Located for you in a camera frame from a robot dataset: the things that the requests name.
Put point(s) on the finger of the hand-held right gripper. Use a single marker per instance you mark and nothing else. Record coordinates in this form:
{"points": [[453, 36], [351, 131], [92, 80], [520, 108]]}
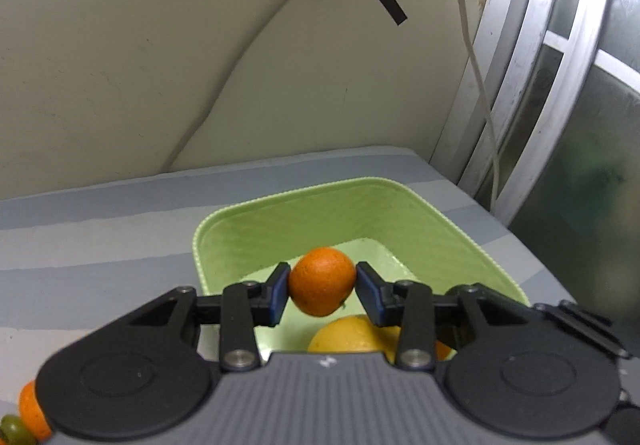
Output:
{"points": [[585, 325]]}

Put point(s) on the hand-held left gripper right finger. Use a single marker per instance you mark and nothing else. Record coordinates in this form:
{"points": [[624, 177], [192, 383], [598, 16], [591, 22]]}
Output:
{"points": [[367, 294]]}

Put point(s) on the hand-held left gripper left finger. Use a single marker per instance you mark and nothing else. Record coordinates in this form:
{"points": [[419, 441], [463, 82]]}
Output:
{"points": [[277, 296]]}

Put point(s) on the round orange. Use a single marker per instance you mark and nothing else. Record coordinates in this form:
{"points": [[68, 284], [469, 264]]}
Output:
{"points": [[32, 412], [322, 280]]}

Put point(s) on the green plastic basin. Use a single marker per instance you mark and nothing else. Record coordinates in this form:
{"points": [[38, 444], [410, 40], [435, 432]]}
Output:
{"points": [[300, 225]]}

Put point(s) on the yellow mango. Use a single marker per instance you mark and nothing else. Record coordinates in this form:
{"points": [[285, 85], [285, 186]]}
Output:
{"points": [[345, 337]]}

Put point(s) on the small orange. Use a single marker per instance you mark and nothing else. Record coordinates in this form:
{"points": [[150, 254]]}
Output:
{"points": [[443, 351]]}

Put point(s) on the grey striped cloth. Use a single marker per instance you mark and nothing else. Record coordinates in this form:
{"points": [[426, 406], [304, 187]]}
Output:
{"points": [[100, 225]]}

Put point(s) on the small green fruit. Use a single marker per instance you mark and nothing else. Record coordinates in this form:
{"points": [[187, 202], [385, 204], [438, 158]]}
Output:
{"points": [[15, 430]]}

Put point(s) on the aluminium window frame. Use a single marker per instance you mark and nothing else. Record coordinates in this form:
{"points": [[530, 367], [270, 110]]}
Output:
{"points": [[520, 0]]}

